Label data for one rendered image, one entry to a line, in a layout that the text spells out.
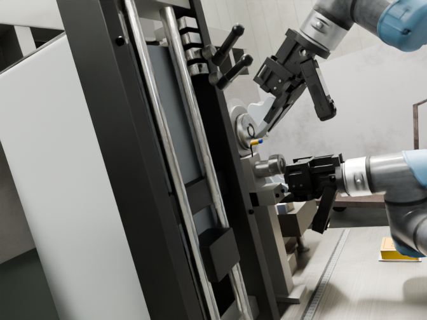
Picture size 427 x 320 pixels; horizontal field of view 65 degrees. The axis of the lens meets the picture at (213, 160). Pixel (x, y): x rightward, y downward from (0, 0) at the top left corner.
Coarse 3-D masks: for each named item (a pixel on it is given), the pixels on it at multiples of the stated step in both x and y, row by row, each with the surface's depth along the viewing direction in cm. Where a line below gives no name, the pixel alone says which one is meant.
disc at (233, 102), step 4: (232, 100) 69; (236, 100) 71; (240, 100) 72; (228, 104) 67; (232, 104) 69; (236, 104) 70; (240, 104) 72; (244, 104) 73; (228, 108) 67; (232, 108) 69
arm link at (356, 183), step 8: (352, 160) 66; (360, 160) 65; (344, 168) 65; (352, 168) 64; (360, 168) 63; (344, 176) 65; (352, 176) 64; (360, 176) 63; (344, 184) 65; (352, 184) 64; (360, 184) 63; (368, 184) 69; (352, 192) 65; (360, 192) 64; (368, 192) 64
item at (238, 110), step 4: (236, 108) 69; (240, 108) 71; (244, 108) 72; (232, 112) 67; (236, 112) 69; (240, 112) 70; (244, 112) 72; (232, 116) 67; (236, 116) 69; (232, 120) 67; (232, 124) 67; (236, 140) 67; (240, 148) 68; (256, 148) 74; (240, 152) 68; (244, 152) 69; (248, 152) 71; (240, 156) 68
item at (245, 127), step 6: (246, 114) 69; (240, 120) 67; (246, 120) 68; (252, 120) 71; (234, 126) 68; (240, 126) 67; (246, 126) 68; (252, 126) 71; (240, 132) 67; (246, 132) 68; (252, 132) 70; (240, 138) 67; (246, 138) 67; (252, 138) 70; (240, 144) 68; (246, 144) 68
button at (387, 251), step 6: (384, 240) 78; (390, 240) 77; (384, 246) 75; (390, 246) 74; (384, 252) 74; (390, 252) 73; (396, 252) 72; (384, 258) 74; (390, 258) 73; (396, 258) 73; (402, 258) 72; (408, 258) 71; (414, 258) 71
